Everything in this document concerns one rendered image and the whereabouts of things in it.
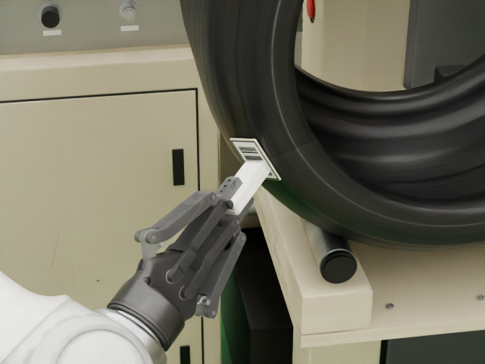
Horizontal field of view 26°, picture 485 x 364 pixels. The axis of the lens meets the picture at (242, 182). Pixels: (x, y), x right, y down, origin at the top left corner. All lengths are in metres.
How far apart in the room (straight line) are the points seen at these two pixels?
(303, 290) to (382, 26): 0.44
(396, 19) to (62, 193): 0.70
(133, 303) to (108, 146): 0.85
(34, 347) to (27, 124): 1.03
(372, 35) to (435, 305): 0.41
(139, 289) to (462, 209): 0.40
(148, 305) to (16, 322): 0.21
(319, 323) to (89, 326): 0.54
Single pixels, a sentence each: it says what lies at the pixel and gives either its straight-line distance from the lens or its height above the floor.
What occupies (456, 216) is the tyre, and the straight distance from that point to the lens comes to 1.23.
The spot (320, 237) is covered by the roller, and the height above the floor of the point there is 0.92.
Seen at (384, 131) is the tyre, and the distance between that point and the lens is 1.48.
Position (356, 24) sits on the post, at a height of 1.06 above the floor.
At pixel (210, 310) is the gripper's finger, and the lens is 1.10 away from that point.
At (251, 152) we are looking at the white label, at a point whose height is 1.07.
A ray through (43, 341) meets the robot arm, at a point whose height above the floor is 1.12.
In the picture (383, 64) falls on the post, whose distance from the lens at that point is 1.56.
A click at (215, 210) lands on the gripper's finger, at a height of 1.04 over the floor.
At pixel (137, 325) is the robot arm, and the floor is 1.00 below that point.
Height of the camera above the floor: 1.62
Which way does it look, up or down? 30 degrees down
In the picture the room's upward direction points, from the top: straight up
